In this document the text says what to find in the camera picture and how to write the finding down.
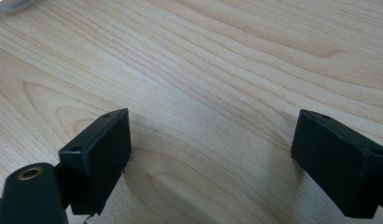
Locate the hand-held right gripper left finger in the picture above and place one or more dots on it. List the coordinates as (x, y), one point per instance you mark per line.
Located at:
(99, 161)

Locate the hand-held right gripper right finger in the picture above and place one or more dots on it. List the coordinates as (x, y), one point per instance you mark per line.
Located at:
(339, 168)

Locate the clear glass vessel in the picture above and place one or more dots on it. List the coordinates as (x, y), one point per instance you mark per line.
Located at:
(9, 4)

